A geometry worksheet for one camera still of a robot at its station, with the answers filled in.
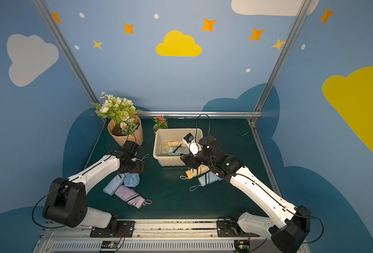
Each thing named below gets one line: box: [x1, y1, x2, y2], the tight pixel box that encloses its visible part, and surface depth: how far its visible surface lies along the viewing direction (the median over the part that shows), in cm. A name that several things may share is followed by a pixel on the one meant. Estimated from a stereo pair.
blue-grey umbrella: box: [189, 171, 224, 192], surface depth 90 cm
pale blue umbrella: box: [102, 172, 126, 197], surface depth 87 cm
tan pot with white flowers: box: [90, 91, 144, 147], surface depth 90 cm
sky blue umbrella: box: [123, 172, 141, 188], surface depth 87 cm
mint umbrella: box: [161, 146, 191, 155], surface depth 103 cm
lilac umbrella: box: [114, 185, 153, 209], surface depth 83 cm
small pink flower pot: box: [152, 114, 169, 134], surface depth 103 cm
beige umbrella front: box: [167, 139, 188, 148], surface depth 103 cm
